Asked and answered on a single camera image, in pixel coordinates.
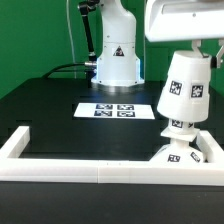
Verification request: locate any black cable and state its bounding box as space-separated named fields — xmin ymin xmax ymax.
xmin=40 ymin=61 xmax=98 ymax=81

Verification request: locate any white U-shaped frame fence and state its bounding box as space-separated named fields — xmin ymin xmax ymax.
xmin=0 ymin=126 xmax=224 ymax=186

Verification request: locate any white lamp bulb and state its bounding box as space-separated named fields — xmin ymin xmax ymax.
xmin=169 ymin=119 xmax=194 ymax=134

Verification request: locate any white marker sheet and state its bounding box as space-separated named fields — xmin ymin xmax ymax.
xmin=74 ymin=103 xmax=155 ymax=120

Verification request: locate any white lamp shade cone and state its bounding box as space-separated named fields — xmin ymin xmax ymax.
xmin=157 ymin=51 xmax=211 ymax=123

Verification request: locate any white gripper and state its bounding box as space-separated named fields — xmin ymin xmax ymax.
xmin=145 ymin=0 xmax=224 ymax=68

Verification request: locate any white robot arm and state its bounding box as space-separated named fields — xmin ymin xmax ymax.
xmin=92 ymin=0 xmax=224 ymax=88

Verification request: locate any white lamp base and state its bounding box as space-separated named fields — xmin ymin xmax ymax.
xmin=150 ymin=128 xmax=205 ymax=165

